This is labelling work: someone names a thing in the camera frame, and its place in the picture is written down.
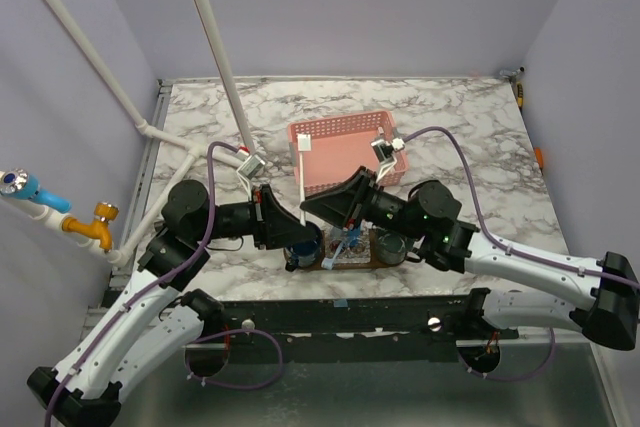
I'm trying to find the light blue toothbrush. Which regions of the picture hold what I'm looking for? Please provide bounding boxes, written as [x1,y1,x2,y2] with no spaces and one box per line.
[321,239,347,270]

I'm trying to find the blue pipe valve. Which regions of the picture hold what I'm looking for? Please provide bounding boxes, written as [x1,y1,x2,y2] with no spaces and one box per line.
[1,168,72,214]

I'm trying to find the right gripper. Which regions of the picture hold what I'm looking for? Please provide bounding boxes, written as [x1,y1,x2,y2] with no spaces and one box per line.
[301,165,427,242]

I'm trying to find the pink perforated plastic basket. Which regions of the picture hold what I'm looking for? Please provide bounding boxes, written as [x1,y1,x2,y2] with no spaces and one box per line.
[287,110,399,198]

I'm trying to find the blue toothpaste tube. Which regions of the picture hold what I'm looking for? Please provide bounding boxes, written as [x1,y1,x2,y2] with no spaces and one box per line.
[346,228,361,248]

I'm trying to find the dark green mug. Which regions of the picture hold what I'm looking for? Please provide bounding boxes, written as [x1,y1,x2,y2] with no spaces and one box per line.
[373,229,422,267]

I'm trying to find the oval wooden tray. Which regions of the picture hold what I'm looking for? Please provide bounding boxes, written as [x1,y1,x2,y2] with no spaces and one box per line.
[283,227,383,272]

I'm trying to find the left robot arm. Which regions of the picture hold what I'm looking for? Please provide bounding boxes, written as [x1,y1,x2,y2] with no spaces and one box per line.
[27,180,318,426]

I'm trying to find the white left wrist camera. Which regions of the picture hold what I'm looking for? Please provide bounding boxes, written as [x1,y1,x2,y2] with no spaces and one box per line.
[236,153,266,198]

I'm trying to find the black front mounting rail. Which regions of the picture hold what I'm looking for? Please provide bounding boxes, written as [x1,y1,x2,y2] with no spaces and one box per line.
[204,288,495,364]

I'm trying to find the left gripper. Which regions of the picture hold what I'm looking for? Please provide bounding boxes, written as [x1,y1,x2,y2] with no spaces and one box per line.
[195,184,318,249]

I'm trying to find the white PVC pipe frame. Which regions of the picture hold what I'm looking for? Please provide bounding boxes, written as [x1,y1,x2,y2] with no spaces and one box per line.
[4,0,266,268]

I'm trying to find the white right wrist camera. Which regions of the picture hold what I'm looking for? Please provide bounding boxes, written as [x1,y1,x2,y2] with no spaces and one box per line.
[370,137,405,184]

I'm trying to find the orange faucet tap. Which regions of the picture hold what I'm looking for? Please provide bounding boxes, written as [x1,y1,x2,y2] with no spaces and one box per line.
[61,202,119,252]

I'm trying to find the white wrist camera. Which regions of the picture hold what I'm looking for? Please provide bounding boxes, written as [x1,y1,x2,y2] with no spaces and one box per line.
[370,137,405,184]
[236,153,266,198]

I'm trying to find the dark blue mug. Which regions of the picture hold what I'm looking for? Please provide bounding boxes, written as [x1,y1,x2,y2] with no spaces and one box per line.
[284,242,323,272]

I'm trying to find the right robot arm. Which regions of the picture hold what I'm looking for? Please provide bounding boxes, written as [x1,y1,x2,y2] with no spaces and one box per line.
[301,167,639,351]

